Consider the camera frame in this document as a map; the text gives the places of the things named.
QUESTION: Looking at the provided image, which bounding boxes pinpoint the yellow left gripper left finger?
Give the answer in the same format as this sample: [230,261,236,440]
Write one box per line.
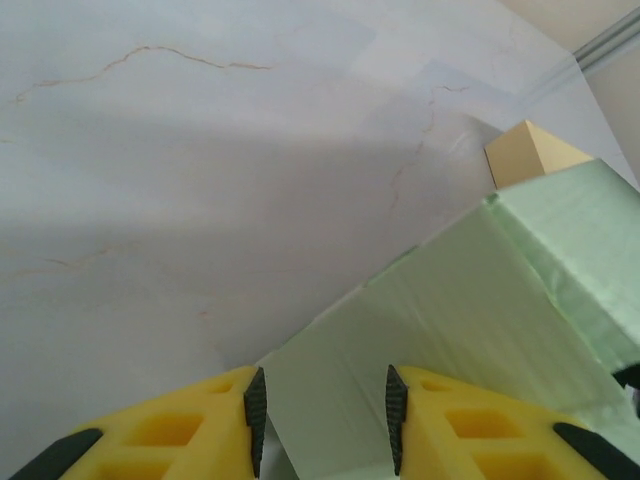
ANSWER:
[8,364,268,480]

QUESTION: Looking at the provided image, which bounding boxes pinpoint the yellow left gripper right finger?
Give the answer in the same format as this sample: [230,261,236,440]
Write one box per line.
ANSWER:
[386,363,639,480]

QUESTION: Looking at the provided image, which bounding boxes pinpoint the green paper box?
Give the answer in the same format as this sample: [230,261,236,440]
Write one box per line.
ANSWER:
[254,158,640,480]

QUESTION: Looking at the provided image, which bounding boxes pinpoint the tan wooden block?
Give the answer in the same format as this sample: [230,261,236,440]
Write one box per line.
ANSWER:
[483,119,596,190]

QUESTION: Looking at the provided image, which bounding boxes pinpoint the aluminium table side rail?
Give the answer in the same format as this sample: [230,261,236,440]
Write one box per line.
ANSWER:
[571,5,640,71]

